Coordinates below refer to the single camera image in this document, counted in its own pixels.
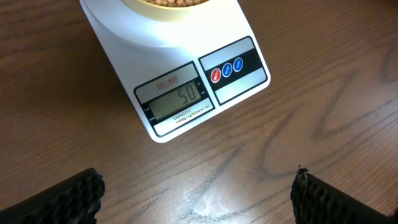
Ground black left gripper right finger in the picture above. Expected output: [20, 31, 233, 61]
[290, 168, 397, 224]

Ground soybeans in bowl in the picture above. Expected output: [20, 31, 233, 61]
[145, 0, 207, 7]

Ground yellow bowl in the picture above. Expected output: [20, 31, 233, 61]
[123, 0, 218, 22]

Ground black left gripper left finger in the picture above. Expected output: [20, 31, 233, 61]
[1, 168, 106, 224]

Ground white kitchen scale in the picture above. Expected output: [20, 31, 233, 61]
[81, 0, 271, 143]

